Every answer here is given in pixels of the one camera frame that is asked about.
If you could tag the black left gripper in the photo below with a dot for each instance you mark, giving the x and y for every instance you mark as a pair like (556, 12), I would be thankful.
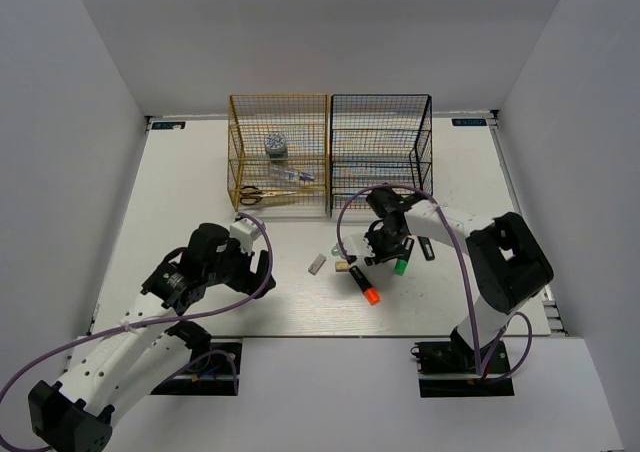
(249, 281)

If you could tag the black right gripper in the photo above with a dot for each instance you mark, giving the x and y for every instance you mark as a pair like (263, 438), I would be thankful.
(381, 257)

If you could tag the pink black highlighter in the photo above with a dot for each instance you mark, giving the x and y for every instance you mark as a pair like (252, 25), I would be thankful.
(426, 247)

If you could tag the grey white eraser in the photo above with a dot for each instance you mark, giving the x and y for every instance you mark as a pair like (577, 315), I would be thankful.
(317, 264)

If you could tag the small beige eraser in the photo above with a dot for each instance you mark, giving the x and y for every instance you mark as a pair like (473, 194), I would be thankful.
(341, 266)

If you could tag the black handled scissors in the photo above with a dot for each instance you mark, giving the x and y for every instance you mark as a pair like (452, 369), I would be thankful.
(252, 195)

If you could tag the round blue white tape tin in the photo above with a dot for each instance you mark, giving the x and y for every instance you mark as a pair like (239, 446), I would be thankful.
(275, 145)

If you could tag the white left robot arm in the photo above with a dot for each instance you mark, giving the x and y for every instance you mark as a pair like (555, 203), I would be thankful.
(156, 338)

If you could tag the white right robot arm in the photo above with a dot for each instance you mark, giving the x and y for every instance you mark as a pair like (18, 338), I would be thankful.
(508, 266)

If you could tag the green black highlighter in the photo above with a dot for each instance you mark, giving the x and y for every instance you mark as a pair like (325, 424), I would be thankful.
(402, 264)

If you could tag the orange black highlighter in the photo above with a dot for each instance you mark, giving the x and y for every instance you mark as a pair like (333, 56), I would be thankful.
(367, 289)

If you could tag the left blue table label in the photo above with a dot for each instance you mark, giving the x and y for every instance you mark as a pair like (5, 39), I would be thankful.
(168, 125)

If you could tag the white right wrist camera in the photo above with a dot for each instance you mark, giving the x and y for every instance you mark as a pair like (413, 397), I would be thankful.
(355, 247)

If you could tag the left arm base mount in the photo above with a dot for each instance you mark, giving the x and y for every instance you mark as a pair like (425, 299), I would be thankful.
(211, 377)

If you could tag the black wire mesh basket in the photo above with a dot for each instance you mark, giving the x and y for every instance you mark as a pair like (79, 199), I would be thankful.
(378, 138)

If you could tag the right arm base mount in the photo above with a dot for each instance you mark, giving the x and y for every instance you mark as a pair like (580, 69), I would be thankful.
(443, 374)

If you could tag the gold wire mesh basket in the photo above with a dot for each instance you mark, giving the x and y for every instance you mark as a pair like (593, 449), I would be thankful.
(303, 119)

